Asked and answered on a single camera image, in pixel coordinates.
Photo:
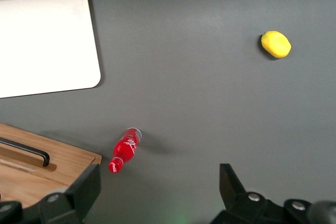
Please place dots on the red soda can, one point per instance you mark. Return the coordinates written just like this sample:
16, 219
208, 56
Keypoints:
126, 148

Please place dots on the wooden two-drawer cabinet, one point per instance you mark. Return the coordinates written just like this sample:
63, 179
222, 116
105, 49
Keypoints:
65, 161

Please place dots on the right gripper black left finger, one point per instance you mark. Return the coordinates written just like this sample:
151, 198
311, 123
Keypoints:
76, 197

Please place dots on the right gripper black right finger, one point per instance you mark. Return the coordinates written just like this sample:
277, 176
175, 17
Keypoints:
232, 190

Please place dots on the wooden drawer front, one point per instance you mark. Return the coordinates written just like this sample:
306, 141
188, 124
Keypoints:
68, 155

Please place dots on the yellow lemon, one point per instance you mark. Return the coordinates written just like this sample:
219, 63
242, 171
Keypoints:
276, 44

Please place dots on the white rectangular tray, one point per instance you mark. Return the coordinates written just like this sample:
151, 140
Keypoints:
44, 43

